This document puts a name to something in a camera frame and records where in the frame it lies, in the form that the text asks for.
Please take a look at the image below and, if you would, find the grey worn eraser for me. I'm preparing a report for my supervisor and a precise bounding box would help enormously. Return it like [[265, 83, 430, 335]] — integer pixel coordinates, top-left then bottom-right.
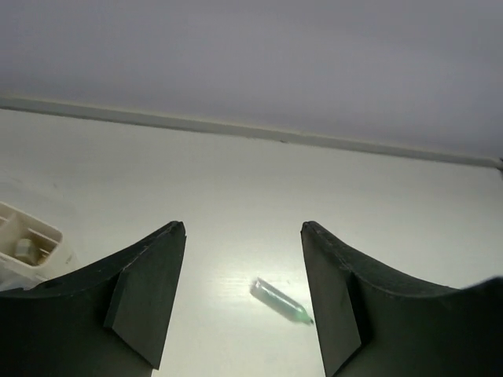
[[13, 239, 39, 265]]

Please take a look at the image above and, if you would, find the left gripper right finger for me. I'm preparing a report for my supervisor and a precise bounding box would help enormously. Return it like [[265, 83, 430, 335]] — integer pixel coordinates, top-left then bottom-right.
[[301, 221, 502, 376]]

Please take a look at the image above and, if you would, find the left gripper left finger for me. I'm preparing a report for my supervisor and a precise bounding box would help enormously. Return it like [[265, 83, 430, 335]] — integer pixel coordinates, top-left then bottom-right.
[[1, 221, 185, 376]]

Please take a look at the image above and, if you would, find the cream divided box rear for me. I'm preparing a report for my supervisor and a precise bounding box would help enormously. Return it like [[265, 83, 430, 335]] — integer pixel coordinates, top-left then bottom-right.
[[1, 203, 68, 280]]

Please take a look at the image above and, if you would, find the green highlighter marker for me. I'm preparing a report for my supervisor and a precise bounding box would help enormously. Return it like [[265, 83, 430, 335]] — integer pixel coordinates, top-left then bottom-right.
[[249, 277, 314, 325]]

